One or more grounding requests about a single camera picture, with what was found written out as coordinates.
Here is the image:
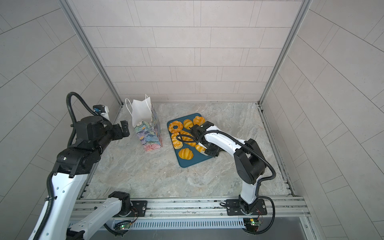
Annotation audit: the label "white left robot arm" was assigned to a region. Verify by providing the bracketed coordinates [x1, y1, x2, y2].
[30, 116, 132, 240]

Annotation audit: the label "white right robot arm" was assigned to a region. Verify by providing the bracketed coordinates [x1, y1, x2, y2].
[191, 122, 266, 215]

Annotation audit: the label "twisted fake bread roll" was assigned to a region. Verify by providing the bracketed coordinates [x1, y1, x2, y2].
[195, 145, 206, 153]

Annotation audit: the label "shell shaped fake bun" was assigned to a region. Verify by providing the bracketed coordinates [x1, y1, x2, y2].
[178, 148, 194, 160]

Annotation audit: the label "long fake croissant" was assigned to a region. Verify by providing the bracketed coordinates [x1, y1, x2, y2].
[180, 131, 197, 147]

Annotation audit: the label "round knotted fake bun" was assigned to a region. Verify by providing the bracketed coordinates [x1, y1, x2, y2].
[193, 116, 206, 126]

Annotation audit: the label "ridged fake bread loaf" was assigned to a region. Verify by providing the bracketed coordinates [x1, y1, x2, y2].
[171, 132, 183, 150]

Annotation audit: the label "small striped fake bun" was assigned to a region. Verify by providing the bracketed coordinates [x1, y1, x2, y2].
[183, 119, 194, 130]

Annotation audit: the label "dark teal plastic tray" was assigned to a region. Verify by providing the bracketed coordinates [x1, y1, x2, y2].
[167, 113, 213, 168]

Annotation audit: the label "right green circuit board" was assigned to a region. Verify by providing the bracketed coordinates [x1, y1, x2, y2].
[243, 218, 263, 232]

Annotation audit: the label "green circuit board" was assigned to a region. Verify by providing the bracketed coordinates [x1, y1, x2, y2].
[114, 221, 132, 231]
[243, 218, 263, 232]

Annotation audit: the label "left green circuit board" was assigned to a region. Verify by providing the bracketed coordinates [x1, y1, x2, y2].
[114, 221, 132, 231]

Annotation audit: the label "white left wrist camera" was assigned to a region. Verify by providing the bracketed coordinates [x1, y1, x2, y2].
[93, 105, 110, 121]

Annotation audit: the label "floral paper bag white handles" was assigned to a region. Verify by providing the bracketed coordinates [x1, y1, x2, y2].
[125, 95, 163, 152]

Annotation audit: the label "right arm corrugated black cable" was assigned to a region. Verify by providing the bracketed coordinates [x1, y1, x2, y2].
[175, 129, 277, 235]

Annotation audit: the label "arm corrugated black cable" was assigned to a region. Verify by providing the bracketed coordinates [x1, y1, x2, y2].
[175, 129, 277, 235]
[32, 91, 100, 240]

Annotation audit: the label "fake ring donut bread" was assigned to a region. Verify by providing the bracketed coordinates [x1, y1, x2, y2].
[168, 121, 184, 134]

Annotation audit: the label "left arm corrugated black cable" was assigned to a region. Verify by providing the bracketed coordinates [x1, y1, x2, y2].
[32, 91, 100, 240]

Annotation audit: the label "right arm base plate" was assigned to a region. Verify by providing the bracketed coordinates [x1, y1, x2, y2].
[225, 198, 268, 216]

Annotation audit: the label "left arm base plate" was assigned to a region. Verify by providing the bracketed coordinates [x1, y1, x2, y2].
[118, 200, 148, 218]

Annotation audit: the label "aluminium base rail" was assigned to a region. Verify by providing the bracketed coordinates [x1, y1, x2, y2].
[68, 196, 310, 231]

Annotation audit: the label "aluminium corner post right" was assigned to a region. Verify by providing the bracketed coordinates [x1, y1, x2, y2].
[259, 0, 312, 107]

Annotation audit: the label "aluminium corner post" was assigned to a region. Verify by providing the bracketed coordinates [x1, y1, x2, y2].
[259, 0, 312, 107]
[58, 0, 123, 106]

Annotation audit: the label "aluminium corner post left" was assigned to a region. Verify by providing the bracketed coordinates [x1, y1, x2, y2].
[58, 0, 123, 106]

